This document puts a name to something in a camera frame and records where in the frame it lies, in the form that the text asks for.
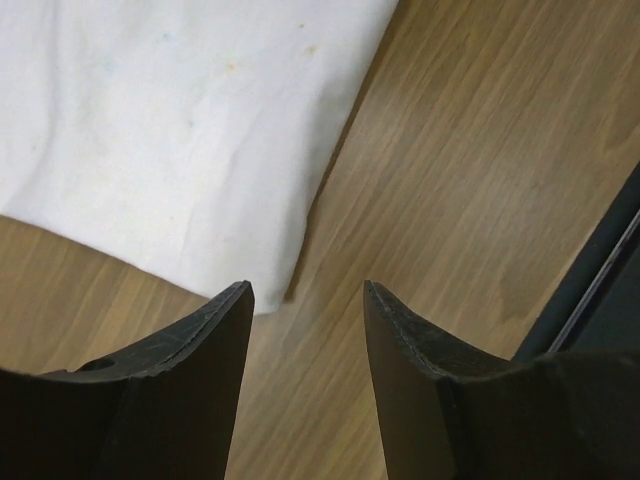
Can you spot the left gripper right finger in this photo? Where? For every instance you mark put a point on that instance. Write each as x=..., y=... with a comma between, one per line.
x=448, y=410

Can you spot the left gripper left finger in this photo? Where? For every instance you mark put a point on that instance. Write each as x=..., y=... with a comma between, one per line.
x=163, y=407

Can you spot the white t shirt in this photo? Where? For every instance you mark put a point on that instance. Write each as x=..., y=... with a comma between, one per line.
x=186, y=138

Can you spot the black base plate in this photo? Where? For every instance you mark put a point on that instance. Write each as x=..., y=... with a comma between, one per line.
x=588, y=273

